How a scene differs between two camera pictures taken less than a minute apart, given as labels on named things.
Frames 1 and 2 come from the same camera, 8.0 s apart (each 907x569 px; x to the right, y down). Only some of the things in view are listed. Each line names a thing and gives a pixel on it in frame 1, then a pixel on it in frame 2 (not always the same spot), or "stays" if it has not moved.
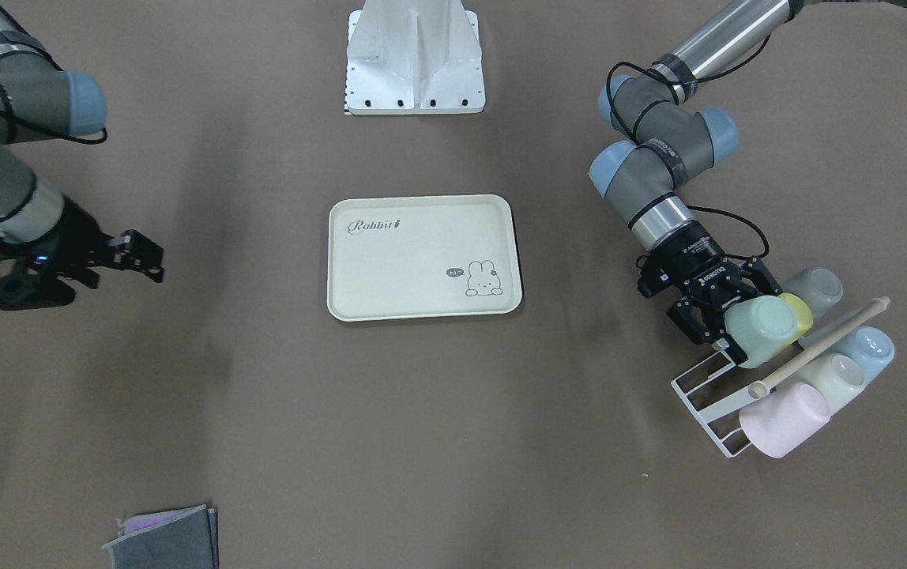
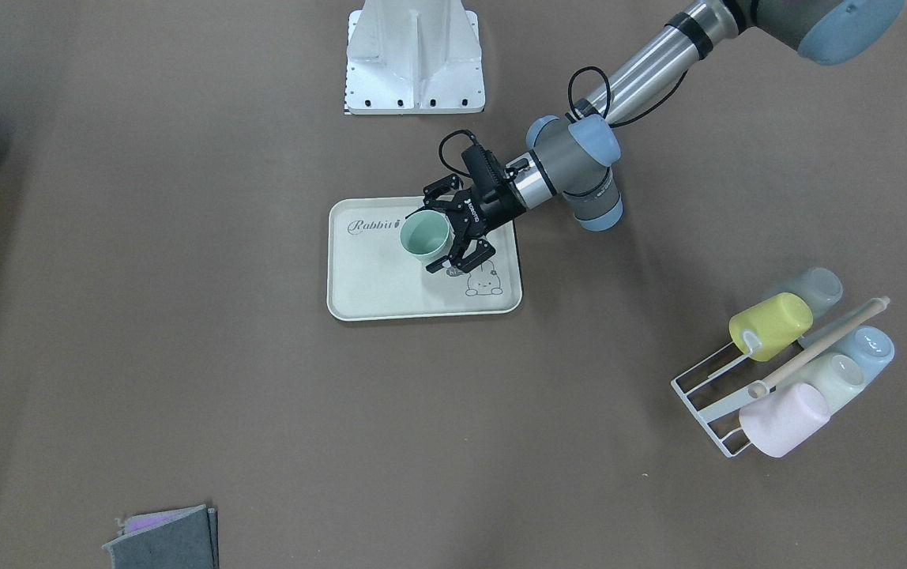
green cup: x=759 y=327 to x=427 y=235
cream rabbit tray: x=422 y=256 stays
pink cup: x=775 y=422 stays
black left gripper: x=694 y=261 to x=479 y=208
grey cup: x=818 y=287 stays
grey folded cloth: x=179 y=538 stays
